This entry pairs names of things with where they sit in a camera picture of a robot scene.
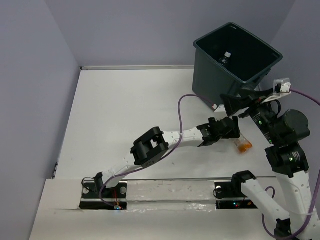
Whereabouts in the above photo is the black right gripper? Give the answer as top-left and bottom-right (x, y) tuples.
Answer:
(219, 86), (280, 143)

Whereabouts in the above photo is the orange liquid bottle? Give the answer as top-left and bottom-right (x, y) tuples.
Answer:
(232, 134), (253, 154)

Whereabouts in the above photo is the clear bottle white cap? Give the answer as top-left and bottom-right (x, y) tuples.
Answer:
(218, 51), (232, 68)

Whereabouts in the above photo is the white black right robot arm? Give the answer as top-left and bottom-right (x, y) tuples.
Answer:
(220, 89), (320, 240)

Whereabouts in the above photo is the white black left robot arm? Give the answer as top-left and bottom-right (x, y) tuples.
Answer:
(93, 116), (240, 198)

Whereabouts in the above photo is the dark green plastic bin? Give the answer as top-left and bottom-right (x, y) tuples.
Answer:
(192, 22), (283, 105)

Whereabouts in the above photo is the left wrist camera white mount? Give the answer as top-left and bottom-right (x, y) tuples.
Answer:
(212, 104), (226, 113)

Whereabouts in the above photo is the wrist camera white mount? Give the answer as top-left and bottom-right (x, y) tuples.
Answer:
(261, 78), (292, 104)
(212, 104), (226, 113)

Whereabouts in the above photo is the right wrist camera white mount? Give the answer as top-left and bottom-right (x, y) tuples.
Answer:
(261, 78), (292, 104)

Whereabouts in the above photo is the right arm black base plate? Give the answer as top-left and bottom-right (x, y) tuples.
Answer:
(212, 181), (257, 210)

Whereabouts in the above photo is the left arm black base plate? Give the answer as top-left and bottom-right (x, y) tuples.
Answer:
(79, 177), (128, 211)

